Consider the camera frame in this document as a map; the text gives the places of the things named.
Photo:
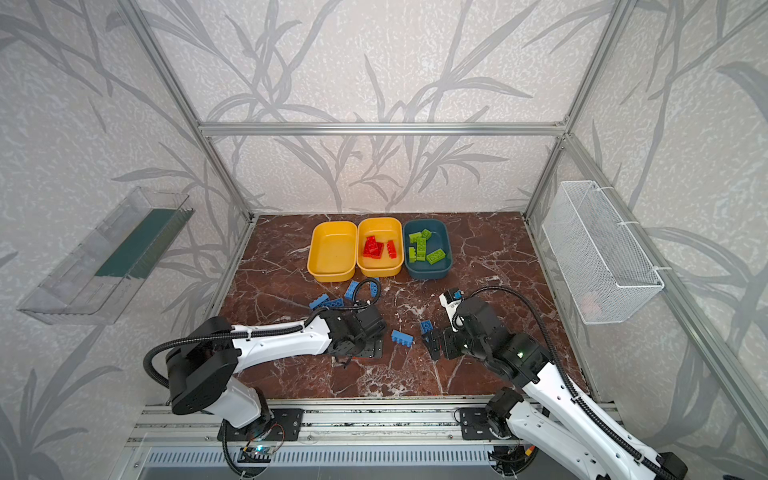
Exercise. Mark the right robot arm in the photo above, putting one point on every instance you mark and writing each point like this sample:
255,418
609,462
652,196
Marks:
542,406

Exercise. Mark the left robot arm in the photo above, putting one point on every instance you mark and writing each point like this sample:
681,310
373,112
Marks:
200,369

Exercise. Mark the light blue brick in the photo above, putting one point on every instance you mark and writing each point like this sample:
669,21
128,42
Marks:
402,339

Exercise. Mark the yellow plastic bin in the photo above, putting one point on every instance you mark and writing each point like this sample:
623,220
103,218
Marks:
333,252
384,229

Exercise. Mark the red brick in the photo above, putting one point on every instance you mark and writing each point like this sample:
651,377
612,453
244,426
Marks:
367,245
392,249

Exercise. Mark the blue brick studs up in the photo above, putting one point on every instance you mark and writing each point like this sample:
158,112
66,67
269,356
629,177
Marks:
350,292

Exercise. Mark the red brick underside up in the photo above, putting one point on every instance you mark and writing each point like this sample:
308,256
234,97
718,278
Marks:
376,250

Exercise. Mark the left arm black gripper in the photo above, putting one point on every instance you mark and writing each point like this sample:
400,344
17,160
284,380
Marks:
365,339

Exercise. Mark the blue brick underside up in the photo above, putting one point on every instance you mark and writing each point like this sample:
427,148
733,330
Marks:
334,304

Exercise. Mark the white wire mesh basket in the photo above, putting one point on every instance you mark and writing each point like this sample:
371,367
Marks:
607,272

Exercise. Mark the green brick underside up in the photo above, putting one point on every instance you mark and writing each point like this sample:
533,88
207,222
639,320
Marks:
421,249

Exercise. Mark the left yellow plastic bin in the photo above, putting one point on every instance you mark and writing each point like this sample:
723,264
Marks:
333,252

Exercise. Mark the clear plastic wall tray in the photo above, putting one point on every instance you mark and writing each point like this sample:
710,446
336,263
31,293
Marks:
95,283

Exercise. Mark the middle yellow plastic bin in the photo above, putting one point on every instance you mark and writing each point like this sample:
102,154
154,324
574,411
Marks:
384,229

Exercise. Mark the green circuit board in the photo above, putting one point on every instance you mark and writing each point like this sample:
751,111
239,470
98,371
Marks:
257,454

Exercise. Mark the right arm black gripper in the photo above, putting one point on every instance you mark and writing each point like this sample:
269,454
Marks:
448,341

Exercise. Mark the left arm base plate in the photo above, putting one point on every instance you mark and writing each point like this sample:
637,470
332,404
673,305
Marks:
285,425

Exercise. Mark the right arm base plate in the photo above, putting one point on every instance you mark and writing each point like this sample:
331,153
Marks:
478,424

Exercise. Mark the green brick bottom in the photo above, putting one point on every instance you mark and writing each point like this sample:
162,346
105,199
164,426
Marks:
435,256

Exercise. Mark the teal plastic bin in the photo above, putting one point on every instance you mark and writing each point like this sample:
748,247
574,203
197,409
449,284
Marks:
422,270

